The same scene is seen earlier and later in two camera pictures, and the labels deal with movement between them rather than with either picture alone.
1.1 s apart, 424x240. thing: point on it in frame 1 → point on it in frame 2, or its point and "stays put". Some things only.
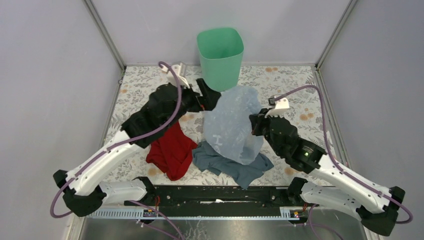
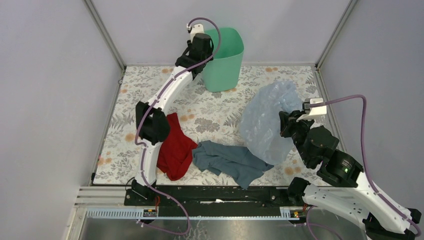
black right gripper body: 261,127 → 293,129
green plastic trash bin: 221,51 stays put
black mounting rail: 219,197 stays put
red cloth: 172,152 stays put
